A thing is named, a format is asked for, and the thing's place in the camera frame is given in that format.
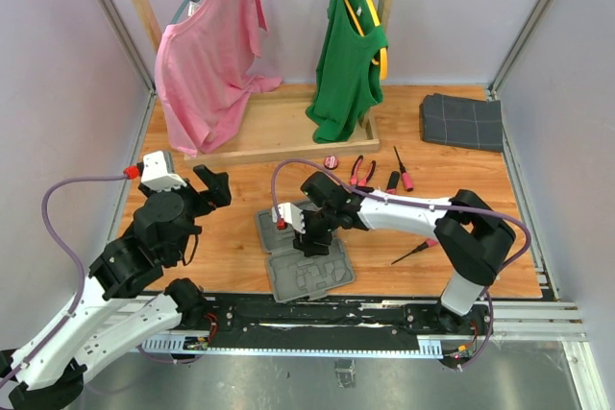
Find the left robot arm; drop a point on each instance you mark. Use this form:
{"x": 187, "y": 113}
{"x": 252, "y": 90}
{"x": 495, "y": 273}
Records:
{"x": 51, "y": 370}

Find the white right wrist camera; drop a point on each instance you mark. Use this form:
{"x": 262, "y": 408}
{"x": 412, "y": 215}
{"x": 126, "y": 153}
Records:
{"x": 289, "y": 215}

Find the wooden clothes rack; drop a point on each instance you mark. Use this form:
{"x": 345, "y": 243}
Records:
{"x": 275, "y": 126}

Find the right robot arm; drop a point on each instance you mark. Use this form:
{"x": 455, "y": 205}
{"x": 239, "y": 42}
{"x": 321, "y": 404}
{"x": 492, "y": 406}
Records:
{"x": 474, "y": 237}

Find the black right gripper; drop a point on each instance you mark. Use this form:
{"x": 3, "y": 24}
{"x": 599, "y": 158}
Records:
{"x": 307, "y": 242}

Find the pink black screwdriver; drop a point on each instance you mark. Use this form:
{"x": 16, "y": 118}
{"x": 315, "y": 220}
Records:
{"x": 405, "y": 176}
{"x": 428, "y": 243}

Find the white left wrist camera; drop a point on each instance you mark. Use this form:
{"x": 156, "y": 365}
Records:
{"x": 156, "y": 172}

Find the grey plastic tool case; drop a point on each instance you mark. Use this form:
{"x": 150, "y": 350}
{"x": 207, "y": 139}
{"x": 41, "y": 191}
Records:
{"x": 293, "y": 276}

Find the pink t-shirt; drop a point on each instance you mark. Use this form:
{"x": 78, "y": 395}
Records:
{"x": 203, "y": 73}

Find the folded grey checked cloth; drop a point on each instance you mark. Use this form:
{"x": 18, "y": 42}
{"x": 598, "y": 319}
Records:
{"x": 461, "y": 122}

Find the red black tape roll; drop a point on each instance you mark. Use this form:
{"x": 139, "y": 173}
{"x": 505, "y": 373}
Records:
{"x": 330, "y": 162}

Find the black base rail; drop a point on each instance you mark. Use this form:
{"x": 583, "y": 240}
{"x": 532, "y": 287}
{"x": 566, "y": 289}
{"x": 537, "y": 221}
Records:
{"x": 258, "y": 324}

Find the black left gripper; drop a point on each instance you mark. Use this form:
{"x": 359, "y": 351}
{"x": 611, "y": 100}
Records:
{"x": 219, "y": 192}

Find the pink black utility knife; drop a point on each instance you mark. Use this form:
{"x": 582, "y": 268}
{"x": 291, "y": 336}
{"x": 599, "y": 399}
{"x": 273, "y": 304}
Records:
{"x": 393, "y": 182}

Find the pink black pliers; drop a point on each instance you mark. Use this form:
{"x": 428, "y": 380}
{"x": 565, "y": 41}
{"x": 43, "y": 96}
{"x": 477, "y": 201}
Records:
{"x": 359, "y": 178}

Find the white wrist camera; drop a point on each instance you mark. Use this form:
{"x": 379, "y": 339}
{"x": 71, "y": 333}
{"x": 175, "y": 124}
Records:
{"x": 156, "y": 172}
{"x": 289, "y": 215}

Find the green tank top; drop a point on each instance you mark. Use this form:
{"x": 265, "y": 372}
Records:
{"x": 337, "y": 111}

